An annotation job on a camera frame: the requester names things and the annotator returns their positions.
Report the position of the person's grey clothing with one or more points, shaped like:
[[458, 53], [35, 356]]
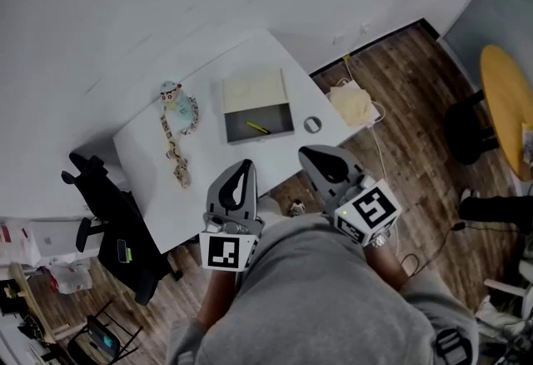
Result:
[[325, 301]]

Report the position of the yellow pen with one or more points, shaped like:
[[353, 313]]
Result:
[[258, 128]]

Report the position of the person's shoe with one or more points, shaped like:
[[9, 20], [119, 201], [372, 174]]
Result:
[[297, 208]]

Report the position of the person's left forearm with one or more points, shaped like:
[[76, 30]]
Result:
[[218, 296]]

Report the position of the silver wristwatch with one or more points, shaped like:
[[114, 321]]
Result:
[[379, 241]]

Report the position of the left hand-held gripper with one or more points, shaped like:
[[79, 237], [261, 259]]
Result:
[[225, 251]]

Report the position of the round yellow wooden table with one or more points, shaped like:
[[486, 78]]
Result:
[[506, 105]]

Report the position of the black smartphone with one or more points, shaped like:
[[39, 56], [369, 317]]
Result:
[[121, 251]]

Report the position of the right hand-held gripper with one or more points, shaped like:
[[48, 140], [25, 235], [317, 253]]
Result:
[[370, 209]]

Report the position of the beige cloth bag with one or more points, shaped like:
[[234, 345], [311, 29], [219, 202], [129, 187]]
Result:
[[352, 103]]

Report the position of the black office chair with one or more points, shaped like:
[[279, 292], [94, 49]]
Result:
[[121, 221]]

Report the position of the black folding chair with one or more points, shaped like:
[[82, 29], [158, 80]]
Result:
[[102, 338]]

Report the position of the white plastic stool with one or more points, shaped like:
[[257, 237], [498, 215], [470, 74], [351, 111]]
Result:
[[510, 288]]

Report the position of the black stool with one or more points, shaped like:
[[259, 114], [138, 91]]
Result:
[[466, 130]]

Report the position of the white plastic bags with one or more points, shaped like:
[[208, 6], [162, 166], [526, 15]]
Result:
[[62, 276]]

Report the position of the person's right forearm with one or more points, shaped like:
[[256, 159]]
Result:
[[385, 267]]

